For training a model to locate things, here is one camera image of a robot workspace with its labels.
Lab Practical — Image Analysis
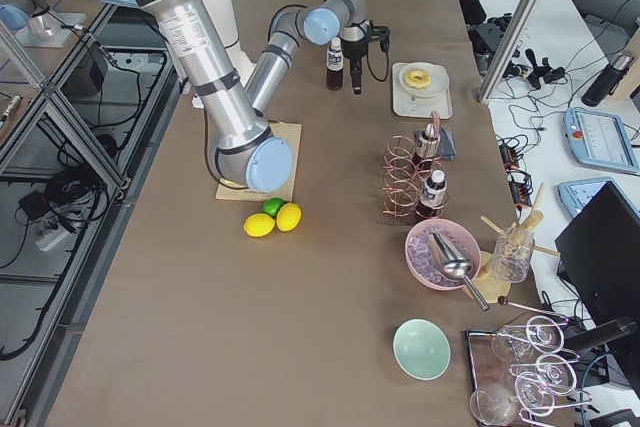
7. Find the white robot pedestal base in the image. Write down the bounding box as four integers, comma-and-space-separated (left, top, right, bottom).
203, 0, 255, 86

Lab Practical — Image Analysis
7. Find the black glass tray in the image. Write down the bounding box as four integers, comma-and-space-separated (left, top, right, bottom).
465, 328, 579, 426

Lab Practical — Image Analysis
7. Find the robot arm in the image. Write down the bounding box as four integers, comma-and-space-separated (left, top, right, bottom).
1, 0, 52, 40
99, 0, 367, 192

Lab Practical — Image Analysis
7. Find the cream serving tray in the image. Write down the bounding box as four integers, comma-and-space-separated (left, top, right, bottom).
392, 62, 453, 119

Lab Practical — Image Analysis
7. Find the mint green bowl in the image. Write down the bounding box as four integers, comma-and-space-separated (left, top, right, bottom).
392, 319, 451, 381

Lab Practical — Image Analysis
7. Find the wooden cutting board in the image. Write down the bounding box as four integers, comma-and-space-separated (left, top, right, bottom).
215, 122, 302, 202

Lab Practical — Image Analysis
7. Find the copper wire bottle rack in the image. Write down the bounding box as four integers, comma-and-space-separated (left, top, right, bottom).
382, 112, 448, 225

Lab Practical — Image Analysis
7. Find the upturned wine glass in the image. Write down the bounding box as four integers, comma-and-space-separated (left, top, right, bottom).
508, 354, 577, 396
491, 315, 564, 363
514, 372, 555, 417
469, 384, 520, 426

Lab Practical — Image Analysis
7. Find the green lime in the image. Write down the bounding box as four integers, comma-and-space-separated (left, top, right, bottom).
262, 197, 286, 218

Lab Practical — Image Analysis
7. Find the glazed donut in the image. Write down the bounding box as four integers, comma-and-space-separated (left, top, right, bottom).
404, 69, 432, 89

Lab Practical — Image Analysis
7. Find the yellow lemon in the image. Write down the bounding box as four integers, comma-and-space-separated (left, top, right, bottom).
276, 203, 302, 232
243, 212, 276, 238

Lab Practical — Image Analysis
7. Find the grey folded cloth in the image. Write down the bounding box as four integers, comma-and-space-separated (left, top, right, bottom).
437, 127, 457, 160

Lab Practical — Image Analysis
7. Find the blue teach pendant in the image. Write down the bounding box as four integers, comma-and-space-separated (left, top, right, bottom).
564, 108, 639, 174
557, 177, 616, 218

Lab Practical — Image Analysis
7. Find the pink ice bowl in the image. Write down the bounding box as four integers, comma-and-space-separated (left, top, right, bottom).
405, 218, 481, 291

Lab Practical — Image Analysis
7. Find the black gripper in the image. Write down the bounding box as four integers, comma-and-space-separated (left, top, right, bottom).
341, 26, 368, 95

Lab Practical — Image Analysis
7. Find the black monitor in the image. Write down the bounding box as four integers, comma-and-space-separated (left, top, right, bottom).
555, 182, 639, 325

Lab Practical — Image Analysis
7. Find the aluminium frame post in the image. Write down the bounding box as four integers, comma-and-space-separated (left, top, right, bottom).
477, 0, 539, 105

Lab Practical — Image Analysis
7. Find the metal ice scoop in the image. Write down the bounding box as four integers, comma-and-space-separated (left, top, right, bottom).
427, 232, 490, 311

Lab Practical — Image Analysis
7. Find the tea bottle in rack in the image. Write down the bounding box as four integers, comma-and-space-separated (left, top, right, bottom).
416, 169, 447, 219
415, 123, 439, 159

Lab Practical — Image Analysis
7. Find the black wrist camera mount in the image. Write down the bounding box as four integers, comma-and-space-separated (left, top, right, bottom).
367, 21, 390, 53

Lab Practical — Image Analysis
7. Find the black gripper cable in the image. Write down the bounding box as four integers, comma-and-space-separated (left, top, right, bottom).
363, 21, 391, 82

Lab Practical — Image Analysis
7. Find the black thermos bottle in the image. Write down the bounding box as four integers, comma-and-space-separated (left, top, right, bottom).
581, 50, 634, 107

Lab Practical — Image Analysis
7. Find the glass jar with sticks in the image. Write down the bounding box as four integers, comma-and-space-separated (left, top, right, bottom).
481, 183, 560, 283

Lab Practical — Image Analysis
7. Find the white round plate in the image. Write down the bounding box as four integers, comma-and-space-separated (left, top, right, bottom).
398, 62, 449, 98

